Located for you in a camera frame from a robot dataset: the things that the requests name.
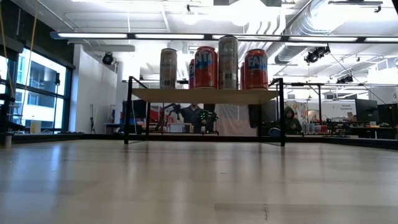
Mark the wooden shelf with black legs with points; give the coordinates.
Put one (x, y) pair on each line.
(202, 96)

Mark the black background robot arm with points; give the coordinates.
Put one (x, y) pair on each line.
(207, 117)

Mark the black metal table frame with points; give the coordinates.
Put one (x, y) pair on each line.
(217, 137)

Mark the person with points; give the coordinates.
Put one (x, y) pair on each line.
(191, 116)
(292, 123)

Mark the small white cylinder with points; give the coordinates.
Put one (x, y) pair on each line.
(7, 140)

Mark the black tripod stand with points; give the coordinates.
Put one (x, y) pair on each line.
(57, 81)

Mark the long ceiling light strip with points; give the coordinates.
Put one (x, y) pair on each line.
(102, 35)

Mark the black ceiling track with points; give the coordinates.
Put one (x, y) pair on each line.
(354, 2)

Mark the black desk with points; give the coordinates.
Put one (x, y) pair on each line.
(373, 132)

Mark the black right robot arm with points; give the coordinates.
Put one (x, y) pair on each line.
(396, 4)

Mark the dark window frame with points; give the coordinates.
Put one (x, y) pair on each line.
(67, 102)

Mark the white sign board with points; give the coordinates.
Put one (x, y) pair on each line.
(342, 108)

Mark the black computer monitor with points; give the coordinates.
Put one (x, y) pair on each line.
(367, 110)
(388, 114)
(136, 109)

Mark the tall silver energy drink can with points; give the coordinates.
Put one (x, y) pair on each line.
(168, 68)
(228, 68)

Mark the black overhead frame bar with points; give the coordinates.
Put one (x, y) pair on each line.
(303, 84)

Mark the silver ventilation duct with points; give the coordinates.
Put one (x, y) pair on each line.
(323, 18)

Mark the red Fanta soda can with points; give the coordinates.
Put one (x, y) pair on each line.
(256, 74)
(205, 71)
(191, 74)
(242, 77)

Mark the beige hanging cloth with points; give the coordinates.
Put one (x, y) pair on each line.
(234, 119)

